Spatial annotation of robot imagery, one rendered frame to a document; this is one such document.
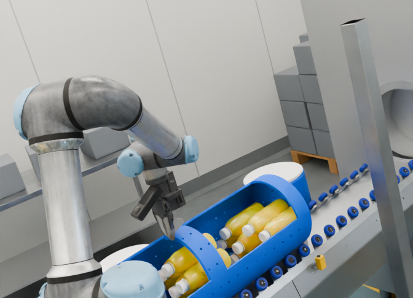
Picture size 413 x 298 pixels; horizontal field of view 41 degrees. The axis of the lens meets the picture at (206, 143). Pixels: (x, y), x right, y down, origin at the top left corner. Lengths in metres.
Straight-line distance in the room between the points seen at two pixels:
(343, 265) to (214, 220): 0.51
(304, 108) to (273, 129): 0.86
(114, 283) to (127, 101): 0.37
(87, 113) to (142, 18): 4.04
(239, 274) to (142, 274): 0.67
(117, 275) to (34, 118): 0.37
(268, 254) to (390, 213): 0.44
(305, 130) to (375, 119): 3.43
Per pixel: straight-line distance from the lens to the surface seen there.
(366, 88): 1.80
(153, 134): 1.31
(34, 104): 1.21
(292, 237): 1.91
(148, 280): 1.13
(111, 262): 2.20
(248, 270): 1.79
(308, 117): 5.15
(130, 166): 1.51
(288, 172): 2.52
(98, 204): 5.14
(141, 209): 1.65
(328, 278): 2.10
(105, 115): 1.16
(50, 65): 4.89
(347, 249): 2.17
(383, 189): 1.93
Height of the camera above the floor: 1.94
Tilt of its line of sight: 16 degrees down
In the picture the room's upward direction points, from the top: 16 degrees counter-clockwise
